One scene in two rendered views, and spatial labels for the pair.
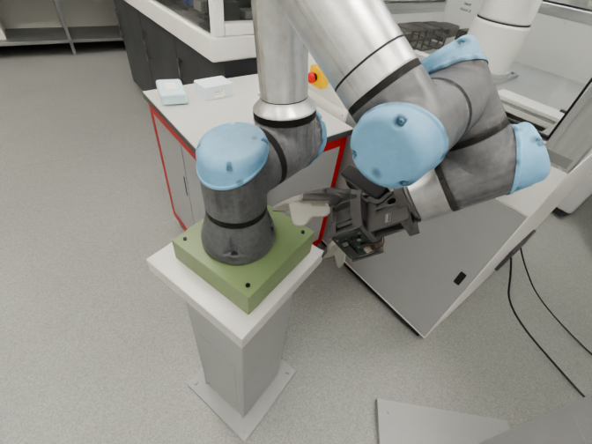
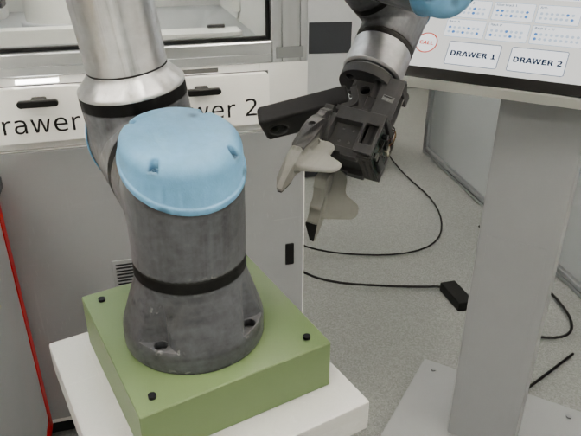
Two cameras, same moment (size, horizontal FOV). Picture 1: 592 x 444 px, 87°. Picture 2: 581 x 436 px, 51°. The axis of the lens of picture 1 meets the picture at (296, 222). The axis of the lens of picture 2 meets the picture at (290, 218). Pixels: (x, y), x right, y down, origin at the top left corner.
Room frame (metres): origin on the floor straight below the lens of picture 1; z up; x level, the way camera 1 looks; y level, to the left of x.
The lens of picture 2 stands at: (0.09, 0.54, 1.23)
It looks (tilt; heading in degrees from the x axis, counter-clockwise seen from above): 27 degrees down; 299
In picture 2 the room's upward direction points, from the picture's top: straight up
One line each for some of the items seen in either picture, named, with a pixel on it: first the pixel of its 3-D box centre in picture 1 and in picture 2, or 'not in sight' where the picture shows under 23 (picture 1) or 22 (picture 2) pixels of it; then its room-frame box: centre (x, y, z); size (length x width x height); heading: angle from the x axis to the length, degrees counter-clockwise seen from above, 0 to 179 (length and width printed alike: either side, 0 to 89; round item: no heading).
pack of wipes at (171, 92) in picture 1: (171, 92); not in sight; (1.17, 0.55, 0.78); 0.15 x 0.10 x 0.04; 30
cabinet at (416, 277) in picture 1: (422, 183); (102, 217); (1.38, -0.62, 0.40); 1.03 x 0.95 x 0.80; 44
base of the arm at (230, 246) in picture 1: (237, 219); (192, 289); (0.44, 0.12, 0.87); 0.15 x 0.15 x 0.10
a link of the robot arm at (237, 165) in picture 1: (236, 170); (182, 189); (0.44, 0.12, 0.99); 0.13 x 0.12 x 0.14; 146
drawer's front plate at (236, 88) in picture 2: not in sight; (201, 102); (0.85, -0.46, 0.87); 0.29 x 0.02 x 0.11; 44
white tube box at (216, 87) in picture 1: (213, 87); not in sight; (1.25, 0.41, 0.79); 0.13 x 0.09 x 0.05; 137
